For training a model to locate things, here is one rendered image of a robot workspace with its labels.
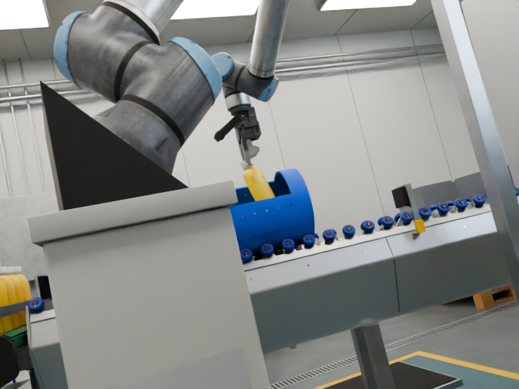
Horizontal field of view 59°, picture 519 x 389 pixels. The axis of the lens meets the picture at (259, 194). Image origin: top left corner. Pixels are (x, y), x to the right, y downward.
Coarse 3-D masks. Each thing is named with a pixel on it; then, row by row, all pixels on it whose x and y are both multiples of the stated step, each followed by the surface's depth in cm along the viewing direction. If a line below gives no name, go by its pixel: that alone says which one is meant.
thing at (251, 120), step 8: (232, 112) 166; (240, 112) 167; (248, 112) 167; (240, 120) 166; (248, 120) 167; (256, 120) 167; (240, 128) 164; (248, 128) 165; (256, 128) 166; (248, 136) 165; (256, 136) 166
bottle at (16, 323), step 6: (0, 276) 149; (6, 276) 151; (6, 282) 149; (12, 282) 152; (6, 288) 148; (12, 288) 150; (12, 294) 150; (12, 300) 149; (12, 318) 148; (18, 318) 150; (12, 324) 147; (18, 324) 149
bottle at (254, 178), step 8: (248, 168) 164; (256, 168) 164; (248, 176) 163; (256, 176) 162; (248, 184) 163; (256, 184) 162; (264, 184) 162; (256, 192) 162; (264, 192) 162; (272, 192) 163; (256, 200) 163
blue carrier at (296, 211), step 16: (288, 176) 163; (240, 192) 178; (288, 192) 183; (304, 192) 159; (240, 208) 154; (256, 208) 155; (272, 208) 156; (288, 208) 157; (304, 208) 158; (240, 224) 154; (256, 224) 155; (272, 224) 156; (288, 224) 158; (304, 224) 159; (240, 240) 155; (256, 240) 157; (272, 240) 159
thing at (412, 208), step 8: (408, 184) 175; (392, 192) 183; (400, 192) 176; (408, 192) 174; (400, 200) 178; (408, 200) 175; (400, 208) 183; (408, 208) 176; (416, 208) 174; (416, 216) 174
